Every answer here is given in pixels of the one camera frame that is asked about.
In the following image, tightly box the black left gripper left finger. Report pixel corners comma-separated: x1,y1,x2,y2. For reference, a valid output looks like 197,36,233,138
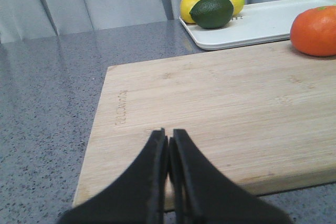
58,129,169,223

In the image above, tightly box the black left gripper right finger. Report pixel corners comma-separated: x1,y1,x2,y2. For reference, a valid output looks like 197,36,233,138
169,129,292,223

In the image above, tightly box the orange mandarin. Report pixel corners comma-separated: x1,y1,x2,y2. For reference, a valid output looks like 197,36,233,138
290,5,335,57

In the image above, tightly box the white rectangular tray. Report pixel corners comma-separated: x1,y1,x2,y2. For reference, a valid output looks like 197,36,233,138
180,0,335,50

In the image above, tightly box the wooden cutting board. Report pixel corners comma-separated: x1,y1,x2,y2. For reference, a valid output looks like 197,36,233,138
73,41,335,205

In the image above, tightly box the dark green lime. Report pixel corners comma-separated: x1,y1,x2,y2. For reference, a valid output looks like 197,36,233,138
190,0,234,29

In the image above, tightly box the yellow lemon left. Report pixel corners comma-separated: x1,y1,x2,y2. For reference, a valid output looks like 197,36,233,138
180,0,200,24

